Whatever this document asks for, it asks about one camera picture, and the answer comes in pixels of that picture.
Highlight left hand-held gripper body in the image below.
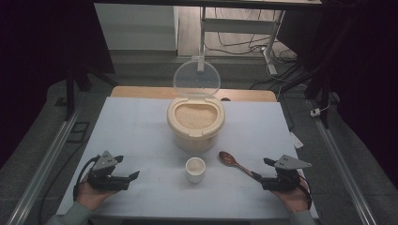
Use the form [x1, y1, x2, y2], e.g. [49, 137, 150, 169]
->
[87, 150, 130, 191]

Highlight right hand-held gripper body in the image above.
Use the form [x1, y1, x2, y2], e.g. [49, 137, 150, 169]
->
[261, 154, 313, 192]

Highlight brown wooden spoon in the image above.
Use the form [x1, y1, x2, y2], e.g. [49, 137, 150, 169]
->
[218, 151, 256, 178]

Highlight white cup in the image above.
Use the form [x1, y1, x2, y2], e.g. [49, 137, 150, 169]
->
[185, 157, 207, 184]

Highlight beige rice container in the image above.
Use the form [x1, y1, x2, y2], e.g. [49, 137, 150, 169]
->
[166, 97, 226, 153]

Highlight uncooked rice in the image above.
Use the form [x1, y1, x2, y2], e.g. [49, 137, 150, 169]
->
[174, 103, 218, 129]

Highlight person's left hand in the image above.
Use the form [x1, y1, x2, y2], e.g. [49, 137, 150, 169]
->
[75, 181, 117, 212]

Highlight person's right hand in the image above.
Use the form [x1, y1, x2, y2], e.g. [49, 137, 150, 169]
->
[271, 184, 311, 214]

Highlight white paper tag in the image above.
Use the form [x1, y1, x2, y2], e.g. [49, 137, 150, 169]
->
[289, 131, 304, 150]

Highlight white table mat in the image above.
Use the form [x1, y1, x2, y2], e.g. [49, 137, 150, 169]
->
[55, 97, 319, 219]

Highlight clear round container lid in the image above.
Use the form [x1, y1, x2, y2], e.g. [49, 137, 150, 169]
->
[173, 59, 222, 98]

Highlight dark curtain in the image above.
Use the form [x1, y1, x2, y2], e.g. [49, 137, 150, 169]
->
[276, 0, 398, 188]
[0, 0, 115, 170]

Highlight white cabinet panel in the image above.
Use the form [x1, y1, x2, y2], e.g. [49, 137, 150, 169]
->
[94, 3, 179, 52]

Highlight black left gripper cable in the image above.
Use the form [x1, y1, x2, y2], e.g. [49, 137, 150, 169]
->
[72, 155, 101, 202]

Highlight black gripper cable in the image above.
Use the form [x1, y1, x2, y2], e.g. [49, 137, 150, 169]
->
[72, 155, 101, 202]
[298, 174, 314, 210]

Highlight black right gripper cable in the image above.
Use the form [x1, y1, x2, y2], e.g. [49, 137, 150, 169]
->
[298, 174, 314, 210]

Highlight black floor frame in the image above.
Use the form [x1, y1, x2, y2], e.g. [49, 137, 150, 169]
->
[66, 121, 91, 144]

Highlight metal rail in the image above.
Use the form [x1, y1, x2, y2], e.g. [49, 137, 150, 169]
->
[308, 99, 378, 225]
[6, 107, 82, 225]

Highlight black floor cables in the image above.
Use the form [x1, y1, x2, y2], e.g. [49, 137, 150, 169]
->
[205, 7, 299, 64]

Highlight white desk frame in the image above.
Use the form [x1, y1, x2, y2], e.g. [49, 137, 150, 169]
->
[191, 6, 286, 76]

